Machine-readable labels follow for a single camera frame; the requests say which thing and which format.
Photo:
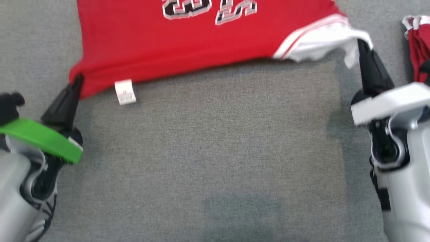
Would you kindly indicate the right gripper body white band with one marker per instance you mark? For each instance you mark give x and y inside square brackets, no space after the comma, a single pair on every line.
[393,102]

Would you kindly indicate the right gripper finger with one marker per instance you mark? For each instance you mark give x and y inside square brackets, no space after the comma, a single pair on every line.
[366,74]
[379,77]

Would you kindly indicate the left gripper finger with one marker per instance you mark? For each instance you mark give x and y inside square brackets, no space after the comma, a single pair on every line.
[60,107]
[75,107]

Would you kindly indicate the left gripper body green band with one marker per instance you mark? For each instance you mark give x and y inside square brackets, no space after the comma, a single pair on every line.
[40,137]

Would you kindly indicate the red shorts white stripes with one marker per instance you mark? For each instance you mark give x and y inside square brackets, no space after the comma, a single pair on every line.
[420,43]

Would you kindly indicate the red basketball jersey white trim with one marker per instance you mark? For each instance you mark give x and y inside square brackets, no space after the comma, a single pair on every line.
[201,43]

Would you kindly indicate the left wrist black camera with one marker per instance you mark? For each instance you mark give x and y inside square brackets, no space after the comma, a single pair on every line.
[10,107]

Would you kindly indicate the wrist black camera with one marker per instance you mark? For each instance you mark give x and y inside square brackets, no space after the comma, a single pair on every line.
[426,69]
[10,107]

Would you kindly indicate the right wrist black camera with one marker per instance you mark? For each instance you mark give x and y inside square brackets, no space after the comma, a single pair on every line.
[426,69]

